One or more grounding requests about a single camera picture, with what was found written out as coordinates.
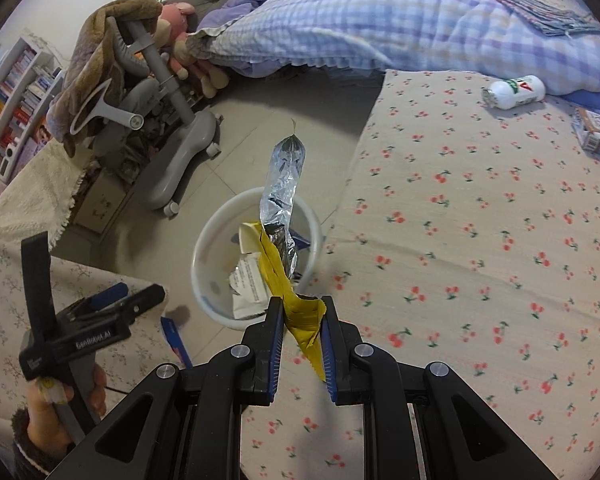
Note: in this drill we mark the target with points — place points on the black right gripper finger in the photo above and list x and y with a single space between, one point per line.
132 306

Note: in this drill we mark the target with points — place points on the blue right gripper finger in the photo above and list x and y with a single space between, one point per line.
106 297

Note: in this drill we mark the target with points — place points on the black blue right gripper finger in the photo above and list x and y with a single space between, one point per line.
185 424
419 422

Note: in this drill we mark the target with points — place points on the yellow foil snack wrapper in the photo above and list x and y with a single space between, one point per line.
278 259

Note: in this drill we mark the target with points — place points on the white AD bottle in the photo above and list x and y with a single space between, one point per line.
511 93

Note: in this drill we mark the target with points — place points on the light blue carton box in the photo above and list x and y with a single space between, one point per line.
586 127

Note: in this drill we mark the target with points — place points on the white paper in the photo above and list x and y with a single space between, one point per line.
250 293

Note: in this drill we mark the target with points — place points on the yellow paper cup container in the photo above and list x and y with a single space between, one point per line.
249 238

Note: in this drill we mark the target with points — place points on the torn blue biscuit box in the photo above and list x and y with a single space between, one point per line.
300 242

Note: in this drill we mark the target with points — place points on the white plastic trash bin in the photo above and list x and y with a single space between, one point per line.
216 254

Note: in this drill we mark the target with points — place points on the person's left hand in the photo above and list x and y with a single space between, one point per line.
45 430

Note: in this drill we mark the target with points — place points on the blue item on floor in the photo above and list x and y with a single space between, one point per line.
175 341

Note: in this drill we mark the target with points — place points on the grey ergonomic chair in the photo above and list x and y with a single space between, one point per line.
153 115

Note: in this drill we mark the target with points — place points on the cherry print tablecloth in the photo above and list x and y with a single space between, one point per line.
472 236

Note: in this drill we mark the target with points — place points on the bookshelf with books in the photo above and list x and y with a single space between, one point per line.
29 79

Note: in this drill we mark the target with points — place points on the brown blanket on chair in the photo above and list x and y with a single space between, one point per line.
93 62

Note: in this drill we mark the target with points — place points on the checkered blue quilt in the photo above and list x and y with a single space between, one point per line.
258 37

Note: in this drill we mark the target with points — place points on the folded striped cloth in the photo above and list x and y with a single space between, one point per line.
552 21

